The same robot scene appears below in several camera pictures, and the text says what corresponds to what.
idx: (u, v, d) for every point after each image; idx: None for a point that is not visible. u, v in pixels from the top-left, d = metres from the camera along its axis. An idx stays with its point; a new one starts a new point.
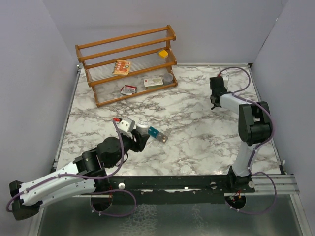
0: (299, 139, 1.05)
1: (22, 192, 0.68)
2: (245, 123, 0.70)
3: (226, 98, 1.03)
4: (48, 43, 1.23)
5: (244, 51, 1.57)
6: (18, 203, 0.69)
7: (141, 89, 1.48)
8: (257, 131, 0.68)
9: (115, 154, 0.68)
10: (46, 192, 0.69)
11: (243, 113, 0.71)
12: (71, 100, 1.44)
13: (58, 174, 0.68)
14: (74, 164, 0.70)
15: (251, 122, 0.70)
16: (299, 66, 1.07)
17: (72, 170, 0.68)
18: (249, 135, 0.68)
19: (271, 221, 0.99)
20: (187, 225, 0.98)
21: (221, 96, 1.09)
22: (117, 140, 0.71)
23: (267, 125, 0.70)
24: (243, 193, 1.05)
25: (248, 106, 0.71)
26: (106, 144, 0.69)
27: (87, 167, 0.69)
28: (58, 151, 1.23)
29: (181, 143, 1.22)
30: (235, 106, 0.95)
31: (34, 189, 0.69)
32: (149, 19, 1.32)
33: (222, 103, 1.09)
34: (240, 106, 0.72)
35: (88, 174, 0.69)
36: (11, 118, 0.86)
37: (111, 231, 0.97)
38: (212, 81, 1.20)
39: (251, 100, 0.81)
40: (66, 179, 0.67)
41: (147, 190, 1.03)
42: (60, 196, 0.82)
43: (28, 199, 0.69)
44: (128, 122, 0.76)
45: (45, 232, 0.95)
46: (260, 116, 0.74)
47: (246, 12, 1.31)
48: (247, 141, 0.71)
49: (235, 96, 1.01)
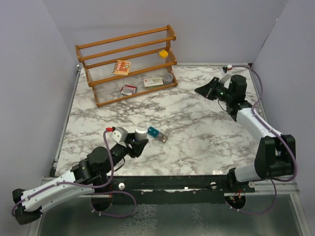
0: (299, 140, 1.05)
1: (24, 199, 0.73)
2: (265, 161, 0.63)
3: (244, 116, 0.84)
4: (48, 43, 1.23)
5: (244, 51, 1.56)
6: (20, 209, 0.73)
7: (141, 89, 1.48)
8: (277, 169, 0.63)
9: (103, 164, 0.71)
10: (46, 198, 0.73)
11: (264, 149, 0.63)
12: (71, 100, 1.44)
13: (57, 182, 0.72)
14: (71, 172, 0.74)
15: (272, 160, 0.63)
16: (299, 66, 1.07)
17: (69, 178, 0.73)
18: (268, 172, 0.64)
19: (270, 221, 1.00)
20: (187, 226, 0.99)
21: (238, 110, 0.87)
22: (105, 150, 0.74)
23: (290, 163, 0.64)
24: (243, 193, 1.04)
25: (270, 140, 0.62)
26: (95, 155, 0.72)
27: (83, 175, 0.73)
28: (58, 151, 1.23)
29: (182, 143, 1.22)
30: (254, 131, 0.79)
31: (35, 196, 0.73)
32: (149, 19, 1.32)
33: (238, 118, 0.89)
34: (263, 140, 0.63)
35: (85, 182, 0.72)
36: (11, 118, 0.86)
37: (111, 231, 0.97)
38: (234, 85, 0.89)
39: (274, 130, 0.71)
40: (64, 187, 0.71)
41: (147, 190, 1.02)
42: (58, 201, 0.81)
43: (29, 206, 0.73)
44: (119, 133, 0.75)
45: (45, 233, 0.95)
46: (281, 150, 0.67)
47: (246, 12, 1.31)
48: (263, 174, 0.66)
49: (255, 116, 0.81)
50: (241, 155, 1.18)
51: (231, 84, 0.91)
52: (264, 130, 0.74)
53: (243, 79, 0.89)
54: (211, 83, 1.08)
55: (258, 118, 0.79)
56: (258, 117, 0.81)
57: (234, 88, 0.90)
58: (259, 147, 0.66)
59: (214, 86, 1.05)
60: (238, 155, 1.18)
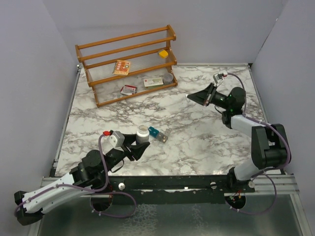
0: (299, 140, 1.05)
1: (25, 201, 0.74)
2: (259, 148, 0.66)
3: (237, 119, 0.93)
4: (48, 43, 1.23)
5: (244, 51, 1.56)
6: (22, 211, 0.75)
7: (141, 89, 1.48)
8: (273, 156, 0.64)
9: (97, 166, 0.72)
10: (46, 200, 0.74)
11: (256, 135, 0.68)
12: (72, 100, 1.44)
13: (56, 184, 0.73)
14: (70, 174, 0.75)
15: (265, 145, 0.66)
16: (300, 66, 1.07)
17: (69, 180, 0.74)
18: (264, 161, 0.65)
19: (271, 221, 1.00)
20: (187, 225, 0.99)
21: (232, 117, 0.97)
22: (98, 153, 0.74)
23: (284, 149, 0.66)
24: (243, 193, 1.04)
25: (260, 128, 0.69)
26: (89, 158, 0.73)
27: (82, 177, 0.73)
28: (58, 151, 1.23)
29: (182, 143, 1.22)
30: (247, 129, 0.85)
31: (35, 198, 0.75)
32: (149, 19, 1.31)
33: (232, 123, 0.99)
34: (253, 128, 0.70)
35: (84, 184, 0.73)
36: (12, 119, 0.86)
37: (112, 231, 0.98)
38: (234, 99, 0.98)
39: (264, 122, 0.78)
40: (63, 189, 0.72)
41: (147, 190, 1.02)
42: (58, 202, 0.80)
43: (30, 208, 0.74)
44: (115, 139, 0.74)
45: (45, 233, 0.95)
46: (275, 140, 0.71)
47: (246, 11, 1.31)
48: (260, 165, 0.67)
49: (247, 118, 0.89)
50: (241, 155, 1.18)
51: (230, 97, 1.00)
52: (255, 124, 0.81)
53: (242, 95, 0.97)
54: (210, 89, 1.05)
55: (250, 119, 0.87)
56: (250, 118, 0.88)
57: (233, 102, 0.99)
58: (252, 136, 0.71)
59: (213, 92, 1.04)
60: (238, 155, 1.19)
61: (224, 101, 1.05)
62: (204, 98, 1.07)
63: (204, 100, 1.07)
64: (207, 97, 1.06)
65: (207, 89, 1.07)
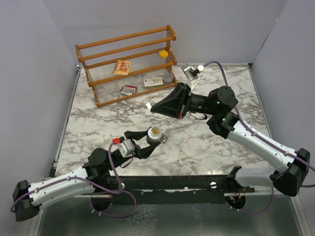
0: (299, 140, 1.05)
1: (33, 191, 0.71)
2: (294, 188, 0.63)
3: (244, 138, 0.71)
4: (48, 43, 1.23)
5: (244, 51, 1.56)
6: (27, 201, 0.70)
7: (141, 89, 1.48)
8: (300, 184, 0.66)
9: (102, 164, 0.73)
10: (55, 192, 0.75)
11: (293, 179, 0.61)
12: (71, 100, 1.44)
13: (69, 176, 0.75)
14: (83, 168, 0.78)
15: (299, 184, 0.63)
16: (300, 66, 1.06)
17: (82, 174, 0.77)
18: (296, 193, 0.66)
19: (270, 221, 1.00)
20: (187, 225, 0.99)
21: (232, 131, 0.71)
22: (103, 151, 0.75)
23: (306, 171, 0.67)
24: (242, 193, 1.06)
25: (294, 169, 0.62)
26: (94, 158, 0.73)
27: (94, 173, 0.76)
28: (58, 150, 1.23)
29: (182, 144, 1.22)
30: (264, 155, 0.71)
31: (45, 188, 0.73)
32: (149, 19, 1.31)
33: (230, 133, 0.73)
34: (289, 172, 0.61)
35: (95, 179, 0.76)
36: (11, 119, 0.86)
37: (112, 231, 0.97)
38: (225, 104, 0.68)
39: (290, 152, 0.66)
40: (75, 182, 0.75)
41: (147, 190, 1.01)
42: (59, 198, 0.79)
43: (37, 199, 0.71)
44: (125, 150, 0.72)
45: (45, 233, 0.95)
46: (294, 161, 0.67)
47: (247, 11, 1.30)
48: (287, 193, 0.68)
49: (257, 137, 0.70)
50: (241, 155, 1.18)
51: (217, 103, 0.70)
52: (277, 152, 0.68)
53: (229, 95, 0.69)
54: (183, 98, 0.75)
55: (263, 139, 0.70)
56: (261, 137, 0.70)
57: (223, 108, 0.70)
58: (283, 177, 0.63)
59: (188, 102, 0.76)
60: (238, 155, 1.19)
61: (202, 109, 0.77)
62: (174, 107, 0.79)
63: (178, 113, 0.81)
64: (180, 108, 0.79)
65: (179, 97, 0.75)
